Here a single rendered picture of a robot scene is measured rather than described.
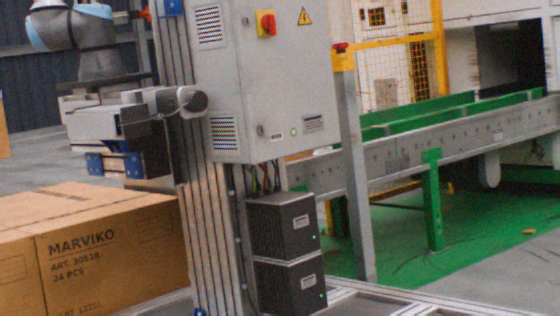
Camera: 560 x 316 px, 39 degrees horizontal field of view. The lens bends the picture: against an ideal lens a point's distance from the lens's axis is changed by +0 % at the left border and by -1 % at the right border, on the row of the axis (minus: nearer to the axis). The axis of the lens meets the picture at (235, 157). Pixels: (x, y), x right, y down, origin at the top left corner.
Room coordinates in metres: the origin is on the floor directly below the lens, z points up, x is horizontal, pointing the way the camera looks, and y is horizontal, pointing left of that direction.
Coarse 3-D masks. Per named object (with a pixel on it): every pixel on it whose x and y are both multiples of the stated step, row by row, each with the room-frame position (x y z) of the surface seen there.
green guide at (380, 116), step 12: (444, 96) 4.54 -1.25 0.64; (456, 96) 4.59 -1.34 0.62; (468, 96) 4.66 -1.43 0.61; (396, 108) 4.29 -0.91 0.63; (408, 108) 4.35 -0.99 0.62; (420, 108) 4.40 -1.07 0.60; (432, 108) 4.46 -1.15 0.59; (444, 108) 4.52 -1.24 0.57; (360, 120) 4.13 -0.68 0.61; (372, 120) 4.18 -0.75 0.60; (384, 120) 4.23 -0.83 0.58; (396, 120) 4.29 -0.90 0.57
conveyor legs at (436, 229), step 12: (432, 192) 3.59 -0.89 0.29; (336, 204) 4.12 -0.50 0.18; (372, 204) 3.96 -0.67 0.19; (384, 204) 3.89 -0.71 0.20; (396, 204) 3.80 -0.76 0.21; (432, 204) 3.59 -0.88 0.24; (336, 216) 4.13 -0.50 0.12; (432, 216) 3.59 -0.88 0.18; (336, 228) 4.14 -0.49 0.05; (348, 228) 4.13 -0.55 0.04; (432, 228) 3.60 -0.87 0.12; (432, 240) 3.60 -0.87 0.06
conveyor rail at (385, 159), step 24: (552, 96) 4.19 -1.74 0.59; (456, 120) 3.73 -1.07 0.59; (480, 120) 3.82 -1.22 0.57; (504, 120) 3.94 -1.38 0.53; (528, 120) 4.06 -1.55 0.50; (552, 120) 4.18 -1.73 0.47; (384, 144) 3.42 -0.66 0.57; (408, 144) 3.51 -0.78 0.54; (432, 144) 3.61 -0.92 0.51; (456, 144) 3.71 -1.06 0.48; (480, 144) 3.81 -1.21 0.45; (504, 144) 3.92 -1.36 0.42; (288, 168) 3.10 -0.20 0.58; (312, 168) 3.18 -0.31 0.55; (336, 168) 3.25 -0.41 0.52; (384, 168) 3.42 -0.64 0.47; (408, 168) 3.50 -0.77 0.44; (312, 192) 3.17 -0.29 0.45; (336, 192) 3.24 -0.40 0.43
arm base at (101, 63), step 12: (84, 48) 2.44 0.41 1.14; (96, 48) 2.42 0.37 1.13; (108, 48) 2.44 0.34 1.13; (84, 60) 2.44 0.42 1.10; (96, 60) 2.42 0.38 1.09; (108, 60) 2.43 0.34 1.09; (120, 60) 2.46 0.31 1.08; (84, 72) 2.43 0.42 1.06; (96, 72) 2.41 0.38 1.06; (108, 72) 2.41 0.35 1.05; (120, 72) 2.44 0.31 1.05
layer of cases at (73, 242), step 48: (48, 192) 3.54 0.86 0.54; (96, 192) 3.35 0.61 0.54; (144, 192) 3.18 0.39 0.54; (0, 240) 2.60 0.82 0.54; (48, 240) 2.66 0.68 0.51; (96, 240) 2.76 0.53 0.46; (144, 240) 2.87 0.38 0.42; (0, 288) 2.55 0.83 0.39; (48, 288) 2.64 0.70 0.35; (96, 288) 2.74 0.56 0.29; (144, 288) 2.85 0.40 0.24
